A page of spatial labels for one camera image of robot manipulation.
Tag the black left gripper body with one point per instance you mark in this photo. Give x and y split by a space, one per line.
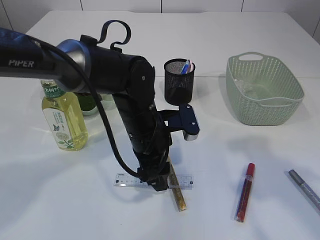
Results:
151 150

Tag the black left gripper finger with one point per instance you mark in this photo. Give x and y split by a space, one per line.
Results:
160 183

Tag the clear plastic ruler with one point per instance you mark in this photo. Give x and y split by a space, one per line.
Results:
184 182

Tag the red glitter glue pen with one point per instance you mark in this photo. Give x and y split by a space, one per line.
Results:
245 193

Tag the blue scissors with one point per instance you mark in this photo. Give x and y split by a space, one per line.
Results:
185 67

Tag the pink purple scissors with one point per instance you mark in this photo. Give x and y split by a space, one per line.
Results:
190 66

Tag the jasmine tea bottle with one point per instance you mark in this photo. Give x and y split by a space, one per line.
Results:
64 116

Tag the clear plastic sheet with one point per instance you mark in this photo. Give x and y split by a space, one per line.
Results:
244 87

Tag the silver glitter glue pen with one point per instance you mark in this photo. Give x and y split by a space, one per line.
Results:
308 191

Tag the purple grape bunch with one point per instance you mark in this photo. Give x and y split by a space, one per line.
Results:
86 101

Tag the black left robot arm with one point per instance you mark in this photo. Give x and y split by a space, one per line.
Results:
82 66

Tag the gold glitter glue pen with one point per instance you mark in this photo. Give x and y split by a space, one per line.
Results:
176 190

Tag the black mesh pen holder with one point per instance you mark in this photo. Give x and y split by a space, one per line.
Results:
178 88

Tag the green wavy plate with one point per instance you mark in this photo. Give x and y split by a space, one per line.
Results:
107 102

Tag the green woven plastic basket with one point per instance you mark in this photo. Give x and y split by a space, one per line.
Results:
277 92

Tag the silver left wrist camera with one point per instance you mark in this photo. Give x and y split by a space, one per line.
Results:
183 119

